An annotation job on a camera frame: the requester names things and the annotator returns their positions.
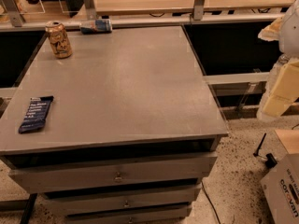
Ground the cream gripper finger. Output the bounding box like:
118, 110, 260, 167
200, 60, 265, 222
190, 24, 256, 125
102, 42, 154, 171
271, 62, 299, 102
262, 96, 296, 118

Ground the orange soda can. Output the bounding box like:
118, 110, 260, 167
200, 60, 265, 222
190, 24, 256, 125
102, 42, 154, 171
45, 21, 72, 59

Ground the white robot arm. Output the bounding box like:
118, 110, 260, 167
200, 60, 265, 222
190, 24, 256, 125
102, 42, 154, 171
257, 0, 299, 120

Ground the blue red energy drink can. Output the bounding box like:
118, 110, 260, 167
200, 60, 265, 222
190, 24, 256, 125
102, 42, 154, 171
79, 19, 112, 35

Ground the brown cardboard box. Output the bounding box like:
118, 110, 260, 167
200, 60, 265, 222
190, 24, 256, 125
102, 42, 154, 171
275, 130, 299, 154

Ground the black tool on floor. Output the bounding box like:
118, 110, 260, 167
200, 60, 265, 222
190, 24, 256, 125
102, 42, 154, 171
253, 133, 278, 169

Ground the white corovan cardboard box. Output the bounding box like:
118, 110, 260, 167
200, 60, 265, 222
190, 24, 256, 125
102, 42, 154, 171
261, 154, 299, 224

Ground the grey drawer cabinet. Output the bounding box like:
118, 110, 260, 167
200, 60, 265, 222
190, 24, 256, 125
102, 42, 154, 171
0, 26, 227, 224

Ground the black floor cable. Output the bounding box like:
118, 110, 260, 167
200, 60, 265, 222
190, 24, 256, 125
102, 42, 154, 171
201, 181, 222, 224

